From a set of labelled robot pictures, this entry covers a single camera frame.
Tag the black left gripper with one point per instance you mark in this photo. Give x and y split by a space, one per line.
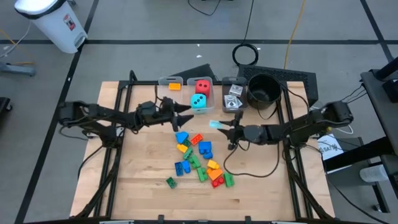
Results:
164 112

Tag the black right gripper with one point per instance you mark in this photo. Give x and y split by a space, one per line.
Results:
238 133

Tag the pale teal brick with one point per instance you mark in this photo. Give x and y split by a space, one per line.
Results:
214 124

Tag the teal foam die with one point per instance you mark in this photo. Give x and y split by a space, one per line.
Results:
198 101

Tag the blue rounded toy block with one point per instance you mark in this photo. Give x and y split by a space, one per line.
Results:
181 136

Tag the clear packet with dark emblem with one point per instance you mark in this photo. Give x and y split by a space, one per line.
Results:
234 102

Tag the red-orange small brick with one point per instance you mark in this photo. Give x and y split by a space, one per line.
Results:
196 139

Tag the orange brick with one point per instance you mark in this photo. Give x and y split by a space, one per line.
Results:
174 86

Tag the tiny dark green brick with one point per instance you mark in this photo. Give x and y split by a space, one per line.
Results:
186 143

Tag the white card packet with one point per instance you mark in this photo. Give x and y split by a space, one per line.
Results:
225 99

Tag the large blue toy block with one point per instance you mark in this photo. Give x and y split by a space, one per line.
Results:
205 148

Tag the red foam die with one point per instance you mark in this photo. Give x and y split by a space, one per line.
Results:
202 88

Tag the small yellow toy block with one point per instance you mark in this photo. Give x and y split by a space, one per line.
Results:
182 148

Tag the yellow two-stud toy block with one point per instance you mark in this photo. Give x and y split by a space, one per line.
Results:
213 164

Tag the shiny clear card packet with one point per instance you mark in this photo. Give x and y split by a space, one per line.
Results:
235 90

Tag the long dark green brick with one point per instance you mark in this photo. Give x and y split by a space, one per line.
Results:
187 153

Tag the orange sloped toy block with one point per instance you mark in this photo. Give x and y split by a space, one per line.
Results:
215 174

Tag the light green two-stud block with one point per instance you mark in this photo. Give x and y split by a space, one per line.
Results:
202 175
195 162
229 180

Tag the red stepped toy block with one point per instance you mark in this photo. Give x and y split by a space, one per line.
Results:
218 182

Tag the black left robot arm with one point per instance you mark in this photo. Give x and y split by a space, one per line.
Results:
93 113

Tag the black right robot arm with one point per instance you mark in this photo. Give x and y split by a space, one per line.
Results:
311 123

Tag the clear plastic container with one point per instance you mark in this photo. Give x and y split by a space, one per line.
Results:
163 90
210 104

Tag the smoky dark plastic container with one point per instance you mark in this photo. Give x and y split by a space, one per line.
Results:
225 88

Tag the black wedge panel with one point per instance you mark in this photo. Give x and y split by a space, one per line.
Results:
199 73

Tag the black round pot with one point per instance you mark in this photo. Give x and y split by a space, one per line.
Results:
264 93

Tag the light blue stud block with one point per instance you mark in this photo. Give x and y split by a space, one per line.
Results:
186 166

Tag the dark blue flat brick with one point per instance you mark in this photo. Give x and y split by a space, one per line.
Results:
178 169

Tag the dark green flat brick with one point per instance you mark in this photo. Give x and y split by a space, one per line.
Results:
171 182

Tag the black perforated case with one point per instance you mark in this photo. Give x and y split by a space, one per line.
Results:
295 76

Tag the black table edge clip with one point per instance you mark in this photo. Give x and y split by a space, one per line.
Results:
160 218
247 219

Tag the printed paper sheet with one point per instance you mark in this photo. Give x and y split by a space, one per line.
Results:
329 149

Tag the grey cylinder cushion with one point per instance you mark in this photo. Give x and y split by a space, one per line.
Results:
373 173

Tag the dark grey side table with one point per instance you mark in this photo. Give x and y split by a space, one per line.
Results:
377 102

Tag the white pedal trash bin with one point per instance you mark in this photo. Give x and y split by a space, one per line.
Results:
53 28

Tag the black boxy device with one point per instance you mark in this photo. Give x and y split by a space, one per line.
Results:
392 90

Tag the black aluminium table frame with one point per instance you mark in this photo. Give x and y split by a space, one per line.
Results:
146 83

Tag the white frame label bracket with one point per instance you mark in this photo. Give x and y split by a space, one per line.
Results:
116 222
289 222

